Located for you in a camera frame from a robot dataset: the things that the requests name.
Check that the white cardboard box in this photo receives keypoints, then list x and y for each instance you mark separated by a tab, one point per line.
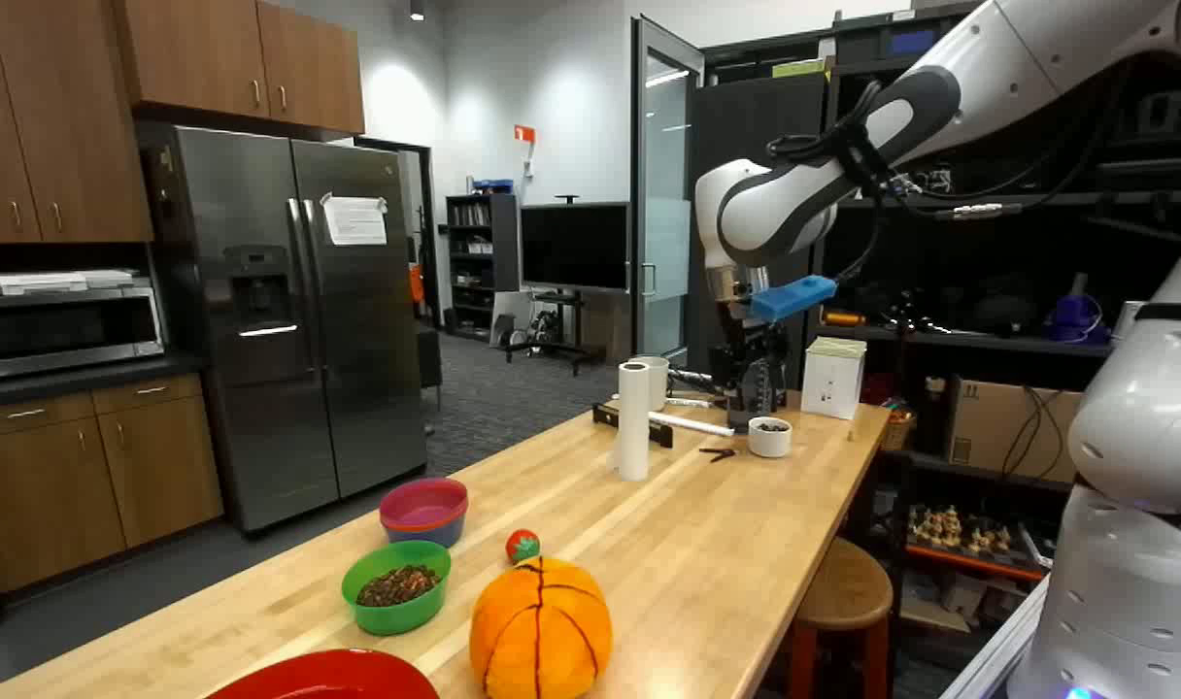
834	377

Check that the red toy strawberry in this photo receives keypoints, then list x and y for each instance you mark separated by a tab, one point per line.
523	545

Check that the pink plastic bowl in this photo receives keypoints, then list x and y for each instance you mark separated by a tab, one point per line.
424	503

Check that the round wooden stool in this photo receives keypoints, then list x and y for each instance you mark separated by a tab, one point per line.
849	602

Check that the brown bits in bowl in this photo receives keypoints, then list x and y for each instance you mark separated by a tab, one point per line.
398	582

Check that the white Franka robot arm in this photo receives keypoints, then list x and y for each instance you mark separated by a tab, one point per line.
797	194

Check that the wooden base cabinet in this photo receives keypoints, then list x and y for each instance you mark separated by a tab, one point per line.
88	479

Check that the black tv monitor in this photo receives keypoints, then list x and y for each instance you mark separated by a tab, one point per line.
571	247

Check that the dark shelving unit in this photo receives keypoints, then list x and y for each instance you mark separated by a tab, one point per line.
1003	257

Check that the red plastic plate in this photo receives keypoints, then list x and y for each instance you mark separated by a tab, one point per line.
323	676

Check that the white paper sheet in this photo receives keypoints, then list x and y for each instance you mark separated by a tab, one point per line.
353	217

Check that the glass door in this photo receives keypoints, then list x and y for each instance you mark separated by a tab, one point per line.
663	194

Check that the short wooden wall cabinet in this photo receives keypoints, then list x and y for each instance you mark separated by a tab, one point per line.
226	58

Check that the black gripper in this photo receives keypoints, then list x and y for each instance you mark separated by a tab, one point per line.
758	342

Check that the orange plush pumpkin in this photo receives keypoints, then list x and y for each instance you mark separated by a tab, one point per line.
542	633

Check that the blue plastic bowl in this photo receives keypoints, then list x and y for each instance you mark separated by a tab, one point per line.
427	534

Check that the purple bottle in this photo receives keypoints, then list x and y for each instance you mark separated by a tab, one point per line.
1076	317

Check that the white round cup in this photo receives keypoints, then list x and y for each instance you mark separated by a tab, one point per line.
771	439

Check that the green plastic bowl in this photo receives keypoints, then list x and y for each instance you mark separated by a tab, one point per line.
398	616

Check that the white tube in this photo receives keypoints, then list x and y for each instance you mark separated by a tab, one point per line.
696	424

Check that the tall wooden wall cabinet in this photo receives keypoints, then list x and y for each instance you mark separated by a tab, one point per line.
49	131

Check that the stainless steel refrigerator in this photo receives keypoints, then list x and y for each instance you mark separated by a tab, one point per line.
291	352

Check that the dark bookshelf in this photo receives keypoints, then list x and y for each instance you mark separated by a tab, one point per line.
479	254

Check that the silver microwave oven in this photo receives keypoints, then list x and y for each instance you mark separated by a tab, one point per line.
58	330

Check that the brown cardboard box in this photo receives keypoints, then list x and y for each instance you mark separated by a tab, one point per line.
999	427

